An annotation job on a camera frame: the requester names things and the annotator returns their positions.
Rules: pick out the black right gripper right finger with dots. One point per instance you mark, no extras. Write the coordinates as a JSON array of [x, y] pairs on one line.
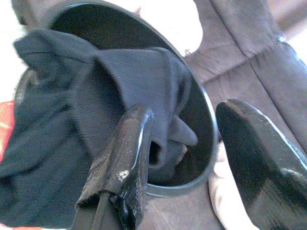
[[251, 155]]

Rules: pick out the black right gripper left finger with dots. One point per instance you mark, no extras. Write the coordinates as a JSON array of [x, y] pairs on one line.
[[129, 155]]

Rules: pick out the black knit garment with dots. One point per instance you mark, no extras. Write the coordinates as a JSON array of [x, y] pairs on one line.
[[60, 119]]

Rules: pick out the dark brown sofa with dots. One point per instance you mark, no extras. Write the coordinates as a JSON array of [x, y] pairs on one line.
[[239, 60]]

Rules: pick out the red cushion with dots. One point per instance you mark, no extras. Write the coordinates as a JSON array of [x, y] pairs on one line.
[[6, 124]]

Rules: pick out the black round basket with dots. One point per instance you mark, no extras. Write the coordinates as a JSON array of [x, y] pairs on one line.
[[115, 26]]

